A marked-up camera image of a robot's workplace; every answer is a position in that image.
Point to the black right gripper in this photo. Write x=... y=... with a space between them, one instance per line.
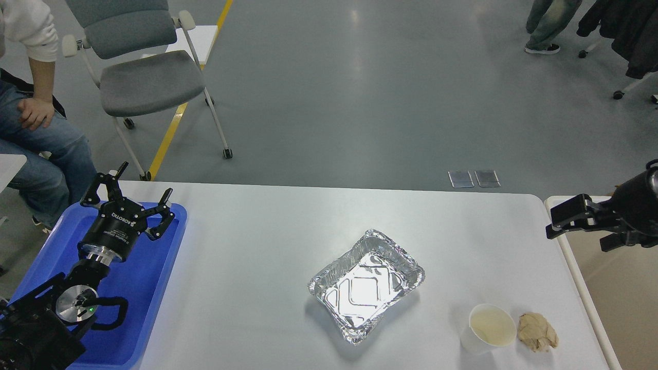
x=635 y=201

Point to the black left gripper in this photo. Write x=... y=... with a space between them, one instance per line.
x=116 y=228

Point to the white paper cup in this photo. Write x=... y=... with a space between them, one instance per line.
x=489 y=327

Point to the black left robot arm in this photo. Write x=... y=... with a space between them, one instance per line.
x=44 y=328

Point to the beige plastic bin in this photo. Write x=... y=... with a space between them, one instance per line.
x=619 y=291

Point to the blue plastic tray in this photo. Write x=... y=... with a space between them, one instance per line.
x=141 y=279

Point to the seated person in jeans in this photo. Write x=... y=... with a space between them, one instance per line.
x=59 y=167

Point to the crumpled brown paper ball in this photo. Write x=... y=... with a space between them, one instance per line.
x=535 y=332

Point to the white small table corner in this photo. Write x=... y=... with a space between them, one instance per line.
x=10 y=164

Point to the right metal floor plate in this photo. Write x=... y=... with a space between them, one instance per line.
x=487 y=178

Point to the metal floor plate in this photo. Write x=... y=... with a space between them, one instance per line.
x=461 y=179
x=487 y=178

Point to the grey office chair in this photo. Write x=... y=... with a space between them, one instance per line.
x=141 y=86

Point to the left metal floor plate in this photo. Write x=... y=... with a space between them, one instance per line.
x=461 y=179

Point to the white board on floor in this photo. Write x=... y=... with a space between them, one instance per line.
x=202 y=38

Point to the chair with dark jackets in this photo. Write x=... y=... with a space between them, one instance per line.
x=632 y=27

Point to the aluminium foil tray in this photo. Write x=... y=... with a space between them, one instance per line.
x=359 y=286

